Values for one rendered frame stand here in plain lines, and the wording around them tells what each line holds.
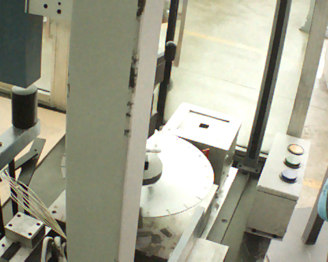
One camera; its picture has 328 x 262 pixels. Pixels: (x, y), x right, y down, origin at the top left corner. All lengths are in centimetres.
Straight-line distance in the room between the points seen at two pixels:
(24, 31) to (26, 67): 6
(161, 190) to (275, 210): 33
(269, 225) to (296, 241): 119
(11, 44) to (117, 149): 57
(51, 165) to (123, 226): 116
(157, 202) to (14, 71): 40
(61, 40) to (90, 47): 137
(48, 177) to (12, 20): 70
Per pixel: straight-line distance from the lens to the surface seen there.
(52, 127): 163
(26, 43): 81
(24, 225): 107
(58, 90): 171
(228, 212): 137
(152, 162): 114
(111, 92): 27
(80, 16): 26
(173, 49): 89
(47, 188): 139
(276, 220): 129
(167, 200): 105
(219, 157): 136
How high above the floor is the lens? 160
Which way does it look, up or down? 31 degrees down
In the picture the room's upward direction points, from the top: 8 degrees clockwise
